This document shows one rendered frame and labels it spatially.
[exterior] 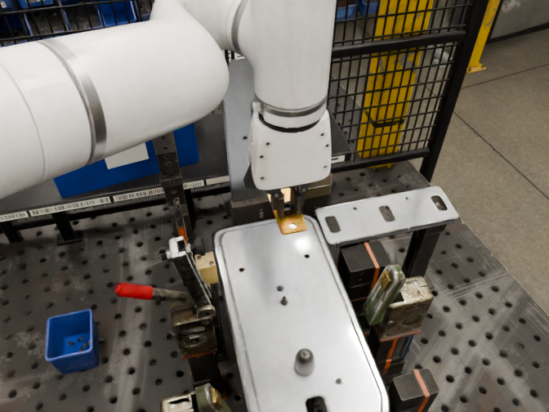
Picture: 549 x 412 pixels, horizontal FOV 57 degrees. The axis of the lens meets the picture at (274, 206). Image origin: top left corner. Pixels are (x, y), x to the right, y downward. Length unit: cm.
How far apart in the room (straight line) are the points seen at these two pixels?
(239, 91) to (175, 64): 52
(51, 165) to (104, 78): 7
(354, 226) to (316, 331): 25
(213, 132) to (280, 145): 62
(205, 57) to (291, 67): 13
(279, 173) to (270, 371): 37
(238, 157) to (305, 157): 39
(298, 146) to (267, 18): 17
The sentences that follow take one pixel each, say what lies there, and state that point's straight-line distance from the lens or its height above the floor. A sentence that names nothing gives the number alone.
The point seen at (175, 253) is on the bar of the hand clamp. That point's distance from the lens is 73.
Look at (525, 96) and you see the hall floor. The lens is 345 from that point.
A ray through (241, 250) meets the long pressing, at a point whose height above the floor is 100.
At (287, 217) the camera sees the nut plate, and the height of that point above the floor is 125.
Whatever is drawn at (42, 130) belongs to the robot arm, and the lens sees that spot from 34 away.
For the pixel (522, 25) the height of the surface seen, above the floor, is 21.
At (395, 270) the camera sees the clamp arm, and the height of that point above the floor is 112.
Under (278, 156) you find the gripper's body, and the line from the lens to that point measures 61.
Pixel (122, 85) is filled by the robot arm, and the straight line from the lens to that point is 37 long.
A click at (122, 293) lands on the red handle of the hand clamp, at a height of 114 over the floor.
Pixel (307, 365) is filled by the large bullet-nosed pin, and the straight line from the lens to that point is 83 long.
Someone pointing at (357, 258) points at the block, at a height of 98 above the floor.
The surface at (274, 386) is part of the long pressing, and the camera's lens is 86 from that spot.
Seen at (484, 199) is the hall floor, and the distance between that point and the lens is 266.
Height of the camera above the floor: 179
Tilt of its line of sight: 48 degrees down
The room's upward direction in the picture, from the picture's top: straight up
